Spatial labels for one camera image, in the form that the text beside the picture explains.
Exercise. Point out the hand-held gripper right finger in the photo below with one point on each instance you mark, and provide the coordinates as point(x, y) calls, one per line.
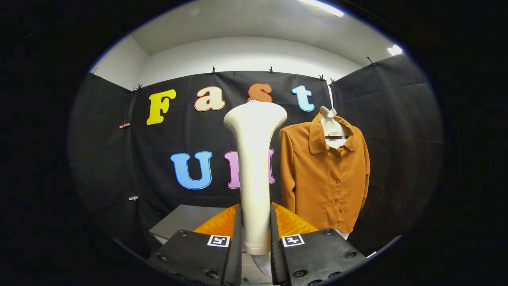
point(274, 258)

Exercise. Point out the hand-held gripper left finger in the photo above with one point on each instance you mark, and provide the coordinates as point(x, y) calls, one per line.
point(237, 254)

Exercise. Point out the white garment steamer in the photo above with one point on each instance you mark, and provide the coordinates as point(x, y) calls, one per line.
point(254, 178)

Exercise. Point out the orange-brown button shirt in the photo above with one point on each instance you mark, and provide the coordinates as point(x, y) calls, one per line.
point(321, 186)

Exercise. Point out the white clothes hanger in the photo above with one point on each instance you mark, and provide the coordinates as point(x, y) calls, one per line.
point(333, 127)

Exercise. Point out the grey cabinet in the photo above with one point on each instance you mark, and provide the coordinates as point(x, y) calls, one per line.
point(178, 222)

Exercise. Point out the black backdrop cloth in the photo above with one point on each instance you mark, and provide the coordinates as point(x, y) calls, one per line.
point(397, 159)

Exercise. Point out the ceiling light panel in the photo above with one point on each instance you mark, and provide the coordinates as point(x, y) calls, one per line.
point(395, 50)
point(323, 7)

